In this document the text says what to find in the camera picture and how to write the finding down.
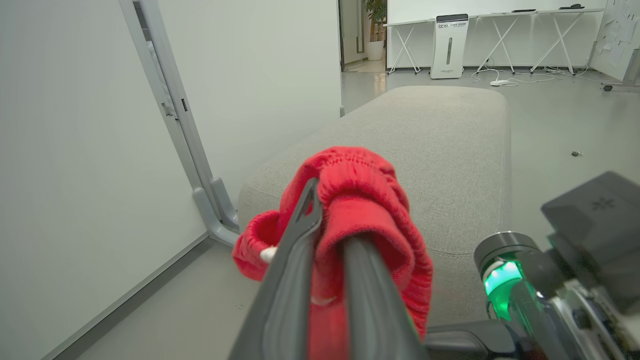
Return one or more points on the grey metal partition frame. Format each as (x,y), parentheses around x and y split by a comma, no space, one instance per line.
(175,120)

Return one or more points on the dark grey pointed left gripper right finger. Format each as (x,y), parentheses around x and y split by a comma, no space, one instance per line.
(470,340)

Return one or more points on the potted plant in white pot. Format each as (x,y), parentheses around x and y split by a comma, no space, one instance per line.
(376,30)

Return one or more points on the red knitted garment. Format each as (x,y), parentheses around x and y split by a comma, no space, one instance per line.
(365,200)

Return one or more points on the flat black device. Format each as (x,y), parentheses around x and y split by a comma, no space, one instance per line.
(572,6)
(523,10)

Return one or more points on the white standing air purifier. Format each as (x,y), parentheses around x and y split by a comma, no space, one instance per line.
(449,46)

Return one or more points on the whiteboard with paper notes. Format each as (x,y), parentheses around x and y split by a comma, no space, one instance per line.
(619,40)

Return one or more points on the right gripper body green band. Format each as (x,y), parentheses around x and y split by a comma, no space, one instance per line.
(505,282)

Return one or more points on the dark grey wrist camera box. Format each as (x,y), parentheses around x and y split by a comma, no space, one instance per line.
(595,220)

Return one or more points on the white folding trestle table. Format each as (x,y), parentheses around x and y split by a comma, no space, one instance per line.
(545,35)
(407,45)

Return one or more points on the grey fabric bench seat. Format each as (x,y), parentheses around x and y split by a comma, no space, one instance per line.
(440,165)

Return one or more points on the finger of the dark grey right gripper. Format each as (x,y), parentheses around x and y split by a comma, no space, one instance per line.
(372,305)

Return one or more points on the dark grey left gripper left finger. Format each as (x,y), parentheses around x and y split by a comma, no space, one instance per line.
(285,280)

